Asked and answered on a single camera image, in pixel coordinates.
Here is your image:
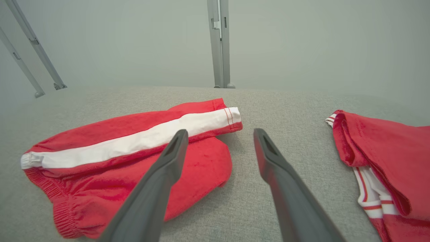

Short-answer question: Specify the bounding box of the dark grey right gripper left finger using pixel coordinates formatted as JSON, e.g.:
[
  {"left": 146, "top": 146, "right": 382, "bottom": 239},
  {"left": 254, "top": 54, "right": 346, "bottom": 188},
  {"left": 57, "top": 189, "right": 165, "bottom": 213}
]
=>
[{"left": 97, "top": 129, "right": 189, "bottom": 242}]

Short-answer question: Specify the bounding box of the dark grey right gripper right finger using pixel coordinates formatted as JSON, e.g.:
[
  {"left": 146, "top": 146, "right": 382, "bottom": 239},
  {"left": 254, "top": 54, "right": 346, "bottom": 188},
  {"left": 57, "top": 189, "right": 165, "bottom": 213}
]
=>
[{"left": 253, "top": 128, "right": 346, "bottom": 242}]

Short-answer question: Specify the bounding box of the grey fabric sofa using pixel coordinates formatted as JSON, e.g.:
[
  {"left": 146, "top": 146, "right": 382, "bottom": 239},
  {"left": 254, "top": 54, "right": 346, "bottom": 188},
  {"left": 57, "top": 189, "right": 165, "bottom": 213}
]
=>
[{"left": 0, "top": 83, "right": 430, "bottom": 242}]

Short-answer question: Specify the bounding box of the grey partition post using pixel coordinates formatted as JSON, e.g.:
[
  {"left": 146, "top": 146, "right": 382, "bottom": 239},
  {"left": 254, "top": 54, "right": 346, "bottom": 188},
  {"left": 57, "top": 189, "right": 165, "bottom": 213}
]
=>
[
  {"left": 206, "top": 0, "right": 236, "bottom": 89},
  {"left": 5, "top": 0, "right": 67, "bottom": 91},
  {"left": 0, "top": 26, "right": 45, "bottom": 99}
]

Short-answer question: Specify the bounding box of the red shorts white stripe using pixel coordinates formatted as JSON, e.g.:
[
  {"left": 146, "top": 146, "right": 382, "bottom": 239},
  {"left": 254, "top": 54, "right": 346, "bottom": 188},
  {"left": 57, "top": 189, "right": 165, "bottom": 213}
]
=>
[{"left": 20, "top": 97, "right": 243, "bottom": 239}]

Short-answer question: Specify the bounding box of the red basketball jersey white trim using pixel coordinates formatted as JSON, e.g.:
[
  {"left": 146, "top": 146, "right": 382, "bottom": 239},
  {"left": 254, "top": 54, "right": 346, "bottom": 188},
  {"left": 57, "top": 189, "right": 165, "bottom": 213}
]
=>
[{"left": 325, "top": 109, "right": 430, "bottom": 242}]

